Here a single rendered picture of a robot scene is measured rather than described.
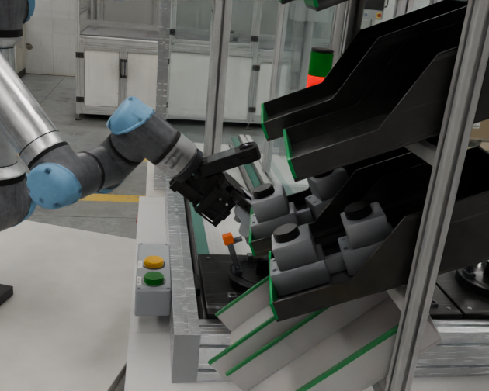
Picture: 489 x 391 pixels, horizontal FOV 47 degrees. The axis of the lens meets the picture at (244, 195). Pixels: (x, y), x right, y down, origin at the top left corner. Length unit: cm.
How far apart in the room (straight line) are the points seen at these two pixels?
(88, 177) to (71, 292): 42
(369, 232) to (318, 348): 21
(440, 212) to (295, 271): 18
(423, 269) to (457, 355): 62
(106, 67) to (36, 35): 303
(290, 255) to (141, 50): 575
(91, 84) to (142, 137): 545
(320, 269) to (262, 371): 22
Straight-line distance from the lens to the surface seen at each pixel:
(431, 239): 57
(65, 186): 93
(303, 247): 63
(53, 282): 136
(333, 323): 78
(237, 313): 94
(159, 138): 99
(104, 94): 643
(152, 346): 114
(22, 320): 124
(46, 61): 930
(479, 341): 119
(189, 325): 102
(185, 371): 104
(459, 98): 53
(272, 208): 76
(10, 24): 118
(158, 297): 113
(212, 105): 209
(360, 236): 63
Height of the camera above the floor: 152
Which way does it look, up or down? 20 degrees down
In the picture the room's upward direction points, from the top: 6 degrees clockwise
